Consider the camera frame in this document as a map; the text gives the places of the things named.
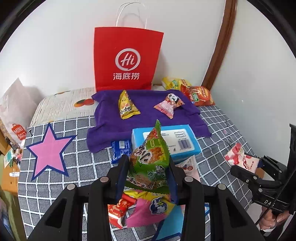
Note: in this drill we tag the white red snack packet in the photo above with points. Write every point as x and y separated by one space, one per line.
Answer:
190 167

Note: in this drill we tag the white Miniso plastic bag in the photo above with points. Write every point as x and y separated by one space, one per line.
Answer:
17 110

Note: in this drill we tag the green snack packet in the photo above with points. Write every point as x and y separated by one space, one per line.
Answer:
148 164

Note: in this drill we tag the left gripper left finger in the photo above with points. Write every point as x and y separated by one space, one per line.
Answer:
123 167

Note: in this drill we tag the purple towel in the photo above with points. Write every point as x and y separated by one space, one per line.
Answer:
110 127

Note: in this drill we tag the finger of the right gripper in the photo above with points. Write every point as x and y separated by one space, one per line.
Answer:
252 179

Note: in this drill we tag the panda pink snack packet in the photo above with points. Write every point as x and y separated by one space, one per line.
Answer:
167 106

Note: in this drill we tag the yellow triangular snack packet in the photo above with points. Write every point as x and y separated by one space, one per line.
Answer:
127 108

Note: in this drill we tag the pink yellow snack bag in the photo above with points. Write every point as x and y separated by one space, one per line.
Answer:
150 208

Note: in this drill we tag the pink star sticker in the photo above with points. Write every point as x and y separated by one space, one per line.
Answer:
49 152

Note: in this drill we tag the brown wooden door frame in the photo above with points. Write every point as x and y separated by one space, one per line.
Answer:
222 43

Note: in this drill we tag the yellow chips bag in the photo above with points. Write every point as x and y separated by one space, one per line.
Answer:
174 83

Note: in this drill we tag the fruit print white cloth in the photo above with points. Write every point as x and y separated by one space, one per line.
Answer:
65 105

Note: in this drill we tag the red paper shopping bag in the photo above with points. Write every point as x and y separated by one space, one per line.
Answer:
125 57

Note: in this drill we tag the person right hand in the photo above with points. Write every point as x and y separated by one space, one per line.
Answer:
270 221

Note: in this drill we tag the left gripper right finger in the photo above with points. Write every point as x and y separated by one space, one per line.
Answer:
173 188

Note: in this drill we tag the dark blue snack packet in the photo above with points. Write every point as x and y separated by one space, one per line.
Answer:
119 148

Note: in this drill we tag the blue star sticker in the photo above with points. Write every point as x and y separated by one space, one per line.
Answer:
171 226

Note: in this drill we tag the checkered grey tablecloth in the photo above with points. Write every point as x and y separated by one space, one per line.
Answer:
35 195

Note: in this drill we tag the blue tissue box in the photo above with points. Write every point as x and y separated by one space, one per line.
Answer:
180 139

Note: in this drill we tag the red candy packet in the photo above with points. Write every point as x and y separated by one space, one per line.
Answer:
116 212

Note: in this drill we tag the strawberry white snack packet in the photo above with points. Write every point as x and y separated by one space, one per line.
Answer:
236 156

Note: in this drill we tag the orange chips bag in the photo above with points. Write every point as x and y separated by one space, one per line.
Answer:
198 95

